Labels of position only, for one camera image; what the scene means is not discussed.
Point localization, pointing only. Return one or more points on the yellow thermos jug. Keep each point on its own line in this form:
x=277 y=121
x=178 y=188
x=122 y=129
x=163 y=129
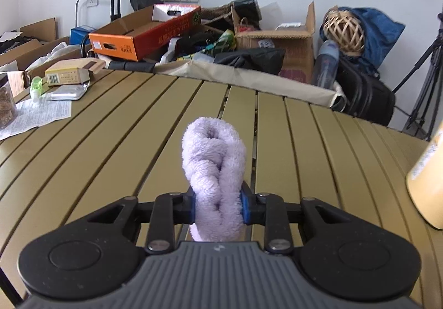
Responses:
x=427 y=191

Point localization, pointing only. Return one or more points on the clear jar of snacks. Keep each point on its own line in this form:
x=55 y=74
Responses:
x=7 y=104

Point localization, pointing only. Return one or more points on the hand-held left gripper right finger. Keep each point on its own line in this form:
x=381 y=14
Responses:
x=245 y=207

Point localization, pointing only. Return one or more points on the woven rattan ball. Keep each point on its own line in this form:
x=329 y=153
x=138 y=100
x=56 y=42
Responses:
x=344 y=30

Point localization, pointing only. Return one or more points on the black camera tripod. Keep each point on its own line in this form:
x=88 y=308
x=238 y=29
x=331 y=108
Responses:
x=439 y=53

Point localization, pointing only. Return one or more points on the brown cardboard box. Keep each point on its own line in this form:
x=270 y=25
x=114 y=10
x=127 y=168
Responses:
x=277 y=42

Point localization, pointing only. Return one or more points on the orange cardboard box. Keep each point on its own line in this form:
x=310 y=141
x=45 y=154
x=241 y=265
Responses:
x=114 y=46

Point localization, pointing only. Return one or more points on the small green bottle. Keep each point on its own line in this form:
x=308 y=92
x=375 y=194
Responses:
x=35 y=87

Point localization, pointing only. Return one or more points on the blue water bottle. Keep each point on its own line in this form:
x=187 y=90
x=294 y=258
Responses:
x=327 y=63

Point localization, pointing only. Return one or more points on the small blue box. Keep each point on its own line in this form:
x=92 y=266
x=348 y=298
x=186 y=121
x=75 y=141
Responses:
x=80 y=35

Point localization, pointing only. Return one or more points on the tan folding table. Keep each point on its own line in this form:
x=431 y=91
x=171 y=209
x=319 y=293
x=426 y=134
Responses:
x=311 y=156

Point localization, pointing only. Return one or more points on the open cardboard box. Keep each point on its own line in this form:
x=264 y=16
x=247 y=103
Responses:
x=41 y=65
x=38 y=30

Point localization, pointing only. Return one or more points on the small tan carton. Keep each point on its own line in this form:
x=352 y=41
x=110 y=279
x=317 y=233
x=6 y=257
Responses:
x=69 y=75

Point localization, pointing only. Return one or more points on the green patterned bag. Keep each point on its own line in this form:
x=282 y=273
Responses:
x=221 y=40

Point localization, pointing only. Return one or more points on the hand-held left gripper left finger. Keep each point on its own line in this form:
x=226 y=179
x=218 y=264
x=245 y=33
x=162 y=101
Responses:
x=191 y=207

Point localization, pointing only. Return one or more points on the blue fabric bag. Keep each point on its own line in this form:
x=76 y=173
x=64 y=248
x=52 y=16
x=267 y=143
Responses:
x=380 y=28

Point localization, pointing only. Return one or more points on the printed paper sheet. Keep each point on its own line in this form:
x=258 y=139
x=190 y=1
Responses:
x=41 y=113

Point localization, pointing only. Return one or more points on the black cloth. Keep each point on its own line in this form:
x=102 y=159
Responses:
x=249 y=59

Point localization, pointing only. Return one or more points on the black suitcase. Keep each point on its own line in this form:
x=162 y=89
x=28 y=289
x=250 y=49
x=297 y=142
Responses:
x=367 y=94

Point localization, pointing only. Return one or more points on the silver foil packet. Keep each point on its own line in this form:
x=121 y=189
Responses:
x=65 y=92

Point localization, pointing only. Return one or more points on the small black pouch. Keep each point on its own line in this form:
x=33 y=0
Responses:
x=246 y=11

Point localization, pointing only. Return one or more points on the lavender towel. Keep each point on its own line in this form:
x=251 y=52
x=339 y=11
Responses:
x=214 y=163

